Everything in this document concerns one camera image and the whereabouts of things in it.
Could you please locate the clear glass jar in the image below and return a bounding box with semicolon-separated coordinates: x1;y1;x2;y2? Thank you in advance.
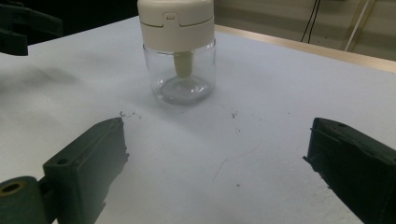
142;38;217;106

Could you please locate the wooden table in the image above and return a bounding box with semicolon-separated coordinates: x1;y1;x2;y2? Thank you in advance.
214;24;396;75

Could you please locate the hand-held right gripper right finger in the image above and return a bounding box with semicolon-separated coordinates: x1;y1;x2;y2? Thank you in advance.
303;117;396;224

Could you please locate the white table mat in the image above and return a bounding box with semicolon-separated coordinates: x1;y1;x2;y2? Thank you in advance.
0;16;396;224

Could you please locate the cream plastic jar lid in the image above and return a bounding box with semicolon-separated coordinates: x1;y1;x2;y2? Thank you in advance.
136;0;216;78

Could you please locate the black hanging cable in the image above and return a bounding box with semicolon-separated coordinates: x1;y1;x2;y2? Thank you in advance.
299;0;322;45

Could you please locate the wooden wall strip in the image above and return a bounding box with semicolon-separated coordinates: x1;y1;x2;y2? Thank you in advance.
343;0;378;52

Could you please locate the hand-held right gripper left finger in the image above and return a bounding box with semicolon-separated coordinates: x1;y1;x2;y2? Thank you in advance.
42;117;131;224

